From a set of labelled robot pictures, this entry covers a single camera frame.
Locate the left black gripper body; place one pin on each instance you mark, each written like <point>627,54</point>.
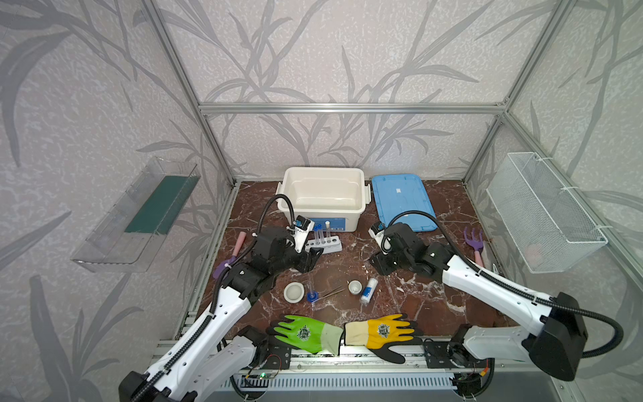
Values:
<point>306,257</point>

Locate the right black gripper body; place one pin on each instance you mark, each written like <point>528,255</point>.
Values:
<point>384,259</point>

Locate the white shallow ceramic dish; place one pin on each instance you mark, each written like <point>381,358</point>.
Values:
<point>294,292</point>

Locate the white blue bandage roll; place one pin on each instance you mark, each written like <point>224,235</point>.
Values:
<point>368,291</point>

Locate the blue handled metal tweezers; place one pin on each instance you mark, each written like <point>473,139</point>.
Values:
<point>315,296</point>

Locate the white capped test tube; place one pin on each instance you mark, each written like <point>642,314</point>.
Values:
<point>328,232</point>

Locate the white plastic storage bin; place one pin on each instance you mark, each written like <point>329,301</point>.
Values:
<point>335,195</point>

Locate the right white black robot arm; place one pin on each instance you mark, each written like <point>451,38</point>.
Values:
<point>552,332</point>

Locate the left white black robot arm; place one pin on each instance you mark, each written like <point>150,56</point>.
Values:
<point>198,364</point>

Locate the blue plastic bin lid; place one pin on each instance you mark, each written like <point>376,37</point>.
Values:
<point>398,193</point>

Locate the white test tube rack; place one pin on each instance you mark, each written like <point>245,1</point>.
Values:
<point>329,245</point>

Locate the small white crucible cup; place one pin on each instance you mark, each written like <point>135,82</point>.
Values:
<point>355,287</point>

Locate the yellow work glove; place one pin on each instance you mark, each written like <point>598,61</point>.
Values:
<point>379,335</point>

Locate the green work glove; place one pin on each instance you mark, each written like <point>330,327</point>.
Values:
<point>307,334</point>

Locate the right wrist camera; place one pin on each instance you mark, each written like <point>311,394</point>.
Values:
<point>376,231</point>

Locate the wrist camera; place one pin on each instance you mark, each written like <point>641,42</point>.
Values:
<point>302,227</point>
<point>376,231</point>

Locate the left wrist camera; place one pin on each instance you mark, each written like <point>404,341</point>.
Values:
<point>302,227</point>

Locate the purple scoop pink handle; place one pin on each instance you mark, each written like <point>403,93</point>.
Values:
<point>230,260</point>

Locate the purple rake pink handle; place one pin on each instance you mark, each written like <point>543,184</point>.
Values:
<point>474,239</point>

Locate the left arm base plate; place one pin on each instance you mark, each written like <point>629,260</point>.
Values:
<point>272,357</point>

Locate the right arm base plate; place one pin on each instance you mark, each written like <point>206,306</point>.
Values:
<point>448,354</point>

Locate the white wire mesh basket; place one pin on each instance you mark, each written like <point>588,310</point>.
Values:
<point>548,225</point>

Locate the clear acrylic wall shelf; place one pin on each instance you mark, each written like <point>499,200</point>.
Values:
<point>129,236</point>

